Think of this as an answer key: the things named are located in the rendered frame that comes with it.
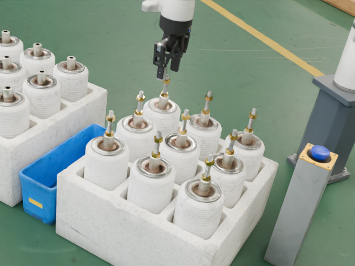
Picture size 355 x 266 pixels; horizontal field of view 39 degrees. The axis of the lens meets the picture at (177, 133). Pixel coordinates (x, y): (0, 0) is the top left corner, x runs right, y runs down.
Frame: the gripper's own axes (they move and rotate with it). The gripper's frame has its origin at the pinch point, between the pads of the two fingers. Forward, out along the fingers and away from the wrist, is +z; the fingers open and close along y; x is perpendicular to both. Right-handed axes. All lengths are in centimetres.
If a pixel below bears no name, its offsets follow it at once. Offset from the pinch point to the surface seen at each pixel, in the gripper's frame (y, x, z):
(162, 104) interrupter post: -0.9, -0.4, 9.0
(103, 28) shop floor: 83, 75, 35
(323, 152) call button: -5.4, -41.3, 2.3
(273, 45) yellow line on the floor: 129, 7, 35
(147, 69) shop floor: 61, 38, 35
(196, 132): -4.6, -12.1, 10.6
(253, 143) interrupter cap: -0.2, -25.3, 10.0
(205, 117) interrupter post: -1.1, -12.3, 8.0
